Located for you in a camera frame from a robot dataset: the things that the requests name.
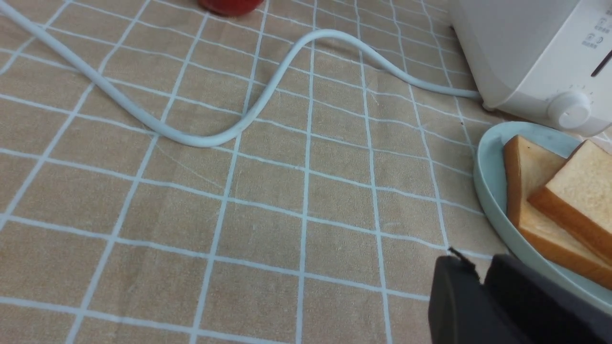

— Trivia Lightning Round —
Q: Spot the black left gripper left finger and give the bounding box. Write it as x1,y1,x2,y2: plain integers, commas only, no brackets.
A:
428,247,517,344

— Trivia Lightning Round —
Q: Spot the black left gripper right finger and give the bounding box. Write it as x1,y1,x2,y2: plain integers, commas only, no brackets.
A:
484,254,612,344

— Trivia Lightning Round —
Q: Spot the toast slice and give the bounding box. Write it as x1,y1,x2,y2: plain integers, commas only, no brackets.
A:
503,135,612,288
528,140,612,264

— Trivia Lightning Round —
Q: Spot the white two-slot toaster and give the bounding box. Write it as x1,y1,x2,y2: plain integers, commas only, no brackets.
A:
448,0,612,137

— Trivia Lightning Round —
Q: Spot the light blue round plate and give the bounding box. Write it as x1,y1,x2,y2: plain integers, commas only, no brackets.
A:
473,121,612,315

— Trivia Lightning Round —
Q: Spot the beige checkered tablecloth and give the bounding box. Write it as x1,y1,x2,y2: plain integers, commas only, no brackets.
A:
0,0,511,344

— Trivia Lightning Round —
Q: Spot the red apple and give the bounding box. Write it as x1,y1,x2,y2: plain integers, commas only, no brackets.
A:
197,0,264,17

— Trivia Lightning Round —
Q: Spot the white toaster power cable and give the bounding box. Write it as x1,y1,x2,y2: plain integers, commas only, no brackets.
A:
0,0,482,148

